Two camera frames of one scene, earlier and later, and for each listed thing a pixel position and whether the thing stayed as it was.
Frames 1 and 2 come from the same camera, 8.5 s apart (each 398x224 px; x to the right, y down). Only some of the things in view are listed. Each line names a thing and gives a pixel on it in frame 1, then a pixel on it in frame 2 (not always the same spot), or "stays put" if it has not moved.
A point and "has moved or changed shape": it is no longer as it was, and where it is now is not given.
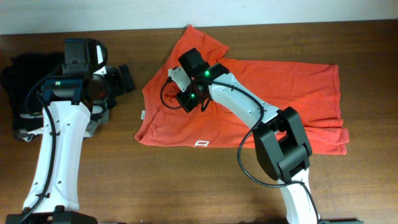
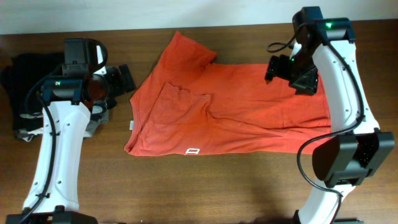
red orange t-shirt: [311, 88] has moved or changed shape
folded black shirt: [22, 73] stays put
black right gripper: [187, 102] → [278, 68]
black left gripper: [118, 87] stays put
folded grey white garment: [98, 116] stays put
